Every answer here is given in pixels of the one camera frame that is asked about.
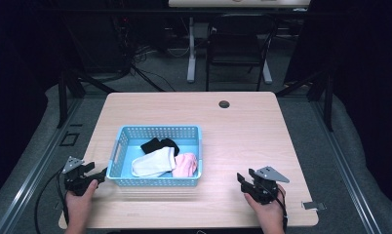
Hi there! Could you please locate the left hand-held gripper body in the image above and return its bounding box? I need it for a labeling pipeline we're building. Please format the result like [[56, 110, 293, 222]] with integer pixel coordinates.
[[61, 156, 100, 197]]

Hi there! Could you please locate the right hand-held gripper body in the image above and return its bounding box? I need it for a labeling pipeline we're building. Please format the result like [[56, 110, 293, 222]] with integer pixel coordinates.
[[245, 166, 291, 206]]

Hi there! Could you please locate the blue plastic perforated basket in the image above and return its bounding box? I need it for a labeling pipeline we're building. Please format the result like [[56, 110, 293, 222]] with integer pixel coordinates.
[[105, 125, 204, 188]]

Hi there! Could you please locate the person's left hand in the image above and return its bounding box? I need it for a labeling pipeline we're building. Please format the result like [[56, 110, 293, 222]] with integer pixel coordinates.
[[64, 178, 99, 220]]

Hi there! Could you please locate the person's right hand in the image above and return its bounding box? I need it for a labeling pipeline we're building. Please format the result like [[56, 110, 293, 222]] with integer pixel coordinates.
[[243, 183, 288, 226]]

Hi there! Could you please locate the white sock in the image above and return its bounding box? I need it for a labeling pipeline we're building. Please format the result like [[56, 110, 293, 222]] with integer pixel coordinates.
[[131, 146, 177, 178]]

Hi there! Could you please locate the pink sock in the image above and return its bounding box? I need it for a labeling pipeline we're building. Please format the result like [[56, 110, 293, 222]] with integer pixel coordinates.
[[172, 152, 199, 178]]

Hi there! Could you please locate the black sock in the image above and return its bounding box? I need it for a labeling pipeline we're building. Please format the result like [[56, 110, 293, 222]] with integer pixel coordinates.
[[139, 136, 180, 157]]

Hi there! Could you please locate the black metal stand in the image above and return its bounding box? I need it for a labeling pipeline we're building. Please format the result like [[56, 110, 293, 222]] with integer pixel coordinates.
[[275, 68, 335, 133], [56, 68, 118, 130]]

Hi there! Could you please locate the white desk leg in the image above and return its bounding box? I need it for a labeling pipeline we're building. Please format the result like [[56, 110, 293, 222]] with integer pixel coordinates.
[[186, 17, 197, 84], [261, 58, 274, 86]]

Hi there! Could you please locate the black chair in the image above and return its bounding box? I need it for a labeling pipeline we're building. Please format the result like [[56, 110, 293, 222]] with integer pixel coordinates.
[[205, 13, 280, 93]]

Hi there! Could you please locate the light wooden desk top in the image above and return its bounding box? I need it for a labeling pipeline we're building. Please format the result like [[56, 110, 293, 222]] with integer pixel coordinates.
[[168, 0, 312, 9]]

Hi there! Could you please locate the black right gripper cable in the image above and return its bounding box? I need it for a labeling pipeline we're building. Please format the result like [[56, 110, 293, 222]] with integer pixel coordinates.
[[275, 186, 290, 234]]

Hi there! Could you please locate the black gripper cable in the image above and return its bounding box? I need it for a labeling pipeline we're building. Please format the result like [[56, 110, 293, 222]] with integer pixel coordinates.
[[275, 186, 290, 234], [33, 167, 70, 234]]

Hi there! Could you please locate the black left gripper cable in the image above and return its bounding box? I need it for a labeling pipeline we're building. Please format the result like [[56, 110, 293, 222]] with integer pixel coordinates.
[[33, 167, 70, 234]]

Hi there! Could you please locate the metal floor rail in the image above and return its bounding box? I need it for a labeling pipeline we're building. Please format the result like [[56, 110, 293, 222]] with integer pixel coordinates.
[[310, 100, 384, 234], [0, 97, 85, 234]]

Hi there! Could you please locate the bundle of floor cables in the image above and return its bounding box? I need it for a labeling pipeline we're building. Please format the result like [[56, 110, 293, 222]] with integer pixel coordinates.
[[109, 13, 192, 93]]

